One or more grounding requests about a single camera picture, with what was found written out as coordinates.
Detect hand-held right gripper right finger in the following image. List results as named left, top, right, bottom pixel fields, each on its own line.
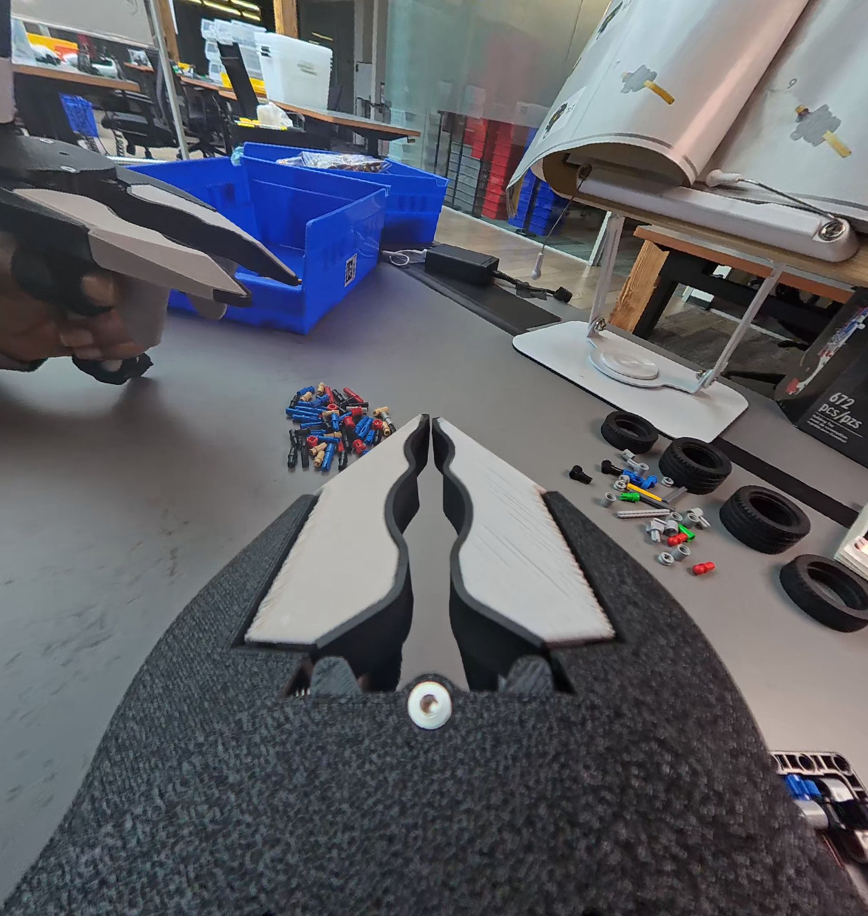
left=432, top=417, right=616, bottom=694

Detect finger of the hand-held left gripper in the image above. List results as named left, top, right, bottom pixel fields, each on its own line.
left=118, top=182, right=300, bottom=289
left=15, top=188, right=254, bottom=321

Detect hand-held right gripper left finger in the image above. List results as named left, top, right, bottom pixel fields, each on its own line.
left=244, top=414, right=433, bottom=694

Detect pile of coloured connector pins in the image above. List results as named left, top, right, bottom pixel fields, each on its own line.
left=285, top=381, right=399, bottom=469

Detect black brick frame assembly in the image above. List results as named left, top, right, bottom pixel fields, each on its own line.
left=770, top=751, right=868, bottom=867

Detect large instruction booklet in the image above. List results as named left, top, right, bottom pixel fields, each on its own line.
left=509, top=0, right=868, bottom=240

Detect grey desk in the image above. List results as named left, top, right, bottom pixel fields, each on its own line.
left=0, top=243, right=868, bottom=916

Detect background wooden-top desk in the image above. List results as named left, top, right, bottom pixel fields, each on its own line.
left=176, top=72, right=421, bottom=155

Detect black desk strip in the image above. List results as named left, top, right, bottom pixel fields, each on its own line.
left=398, top=261, right=860, bottom=528

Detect person's left hand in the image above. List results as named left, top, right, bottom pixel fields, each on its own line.
left=0, top=229, right=152, bottom=369

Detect black office chair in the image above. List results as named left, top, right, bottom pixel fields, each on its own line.
left=101, top=50, right=227, bottom=158

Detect metal pole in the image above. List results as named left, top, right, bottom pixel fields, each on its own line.
left=144, top=0, right=192, bottom=162

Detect cluster of small mixed bricks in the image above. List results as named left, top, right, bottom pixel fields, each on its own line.
left=597, top=449, right=710, bottom=566

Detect black toy tyre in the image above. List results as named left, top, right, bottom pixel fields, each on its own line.
left=719, top=485, right=812, bottom=555
left=600, top=411, right=659, bottom=455
left=779, top=554, right=868, bottom=633
left=658, top=437, right=733, bottom=496

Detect blue open-front plastic bin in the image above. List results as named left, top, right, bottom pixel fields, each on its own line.
left=123, top=159, right=388, bottom=336

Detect clear bag of parts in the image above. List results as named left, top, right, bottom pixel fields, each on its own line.
left=297, top=150, right=392, bottom=173

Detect translucent white storage box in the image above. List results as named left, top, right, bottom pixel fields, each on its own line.
left=255, top=32, right=333, bottom=108

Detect white book stand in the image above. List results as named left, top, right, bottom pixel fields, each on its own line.
left=513, top=168, right=868, bottom=443

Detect black power adapter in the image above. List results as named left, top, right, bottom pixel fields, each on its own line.
left=424, top=243, right=501, bottom=287

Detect stacked red and blue bins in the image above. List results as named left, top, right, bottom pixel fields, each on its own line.
left=441, top=111, right=571, bottom=237

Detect black toy set box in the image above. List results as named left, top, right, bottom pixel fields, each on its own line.
left=774, top=286, right=868, bottom=462

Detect wooden side table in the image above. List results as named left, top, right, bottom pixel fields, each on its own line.
left=609, top=225, right=857, bottom=337

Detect black adapter cable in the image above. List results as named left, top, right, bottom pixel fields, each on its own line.
left=491, top=268, right=574, bottom=302

